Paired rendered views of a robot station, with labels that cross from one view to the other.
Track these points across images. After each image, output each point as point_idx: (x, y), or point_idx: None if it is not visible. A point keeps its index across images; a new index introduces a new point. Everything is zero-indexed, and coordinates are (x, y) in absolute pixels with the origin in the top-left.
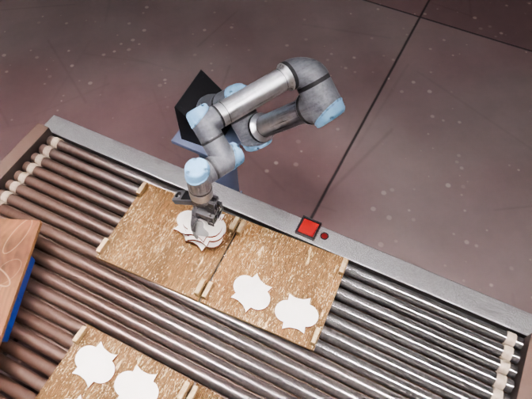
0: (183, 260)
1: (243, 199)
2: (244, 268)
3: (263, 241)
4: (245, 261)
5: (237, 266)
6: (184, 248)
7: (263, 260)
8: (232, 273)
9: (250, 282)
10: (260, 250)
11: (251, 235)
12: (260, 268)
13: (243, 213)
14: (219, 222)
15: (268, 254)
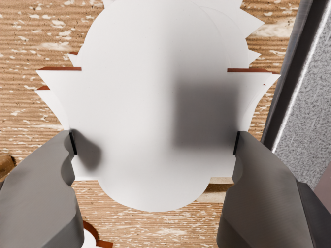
0: (20, 68)
1: (328, 135)
2: (110, 220)
3: (199, 228)
4: (128, 216)
5: (107, 207)
6: (62, 46)
7: (151, 241)
8: (83, 205)
9: (83, 247)
10: (172, 232)
11: (205, 205)
12: (128, 242)
13: (275, 152)
14: (194, 196)
15: (169, 245)
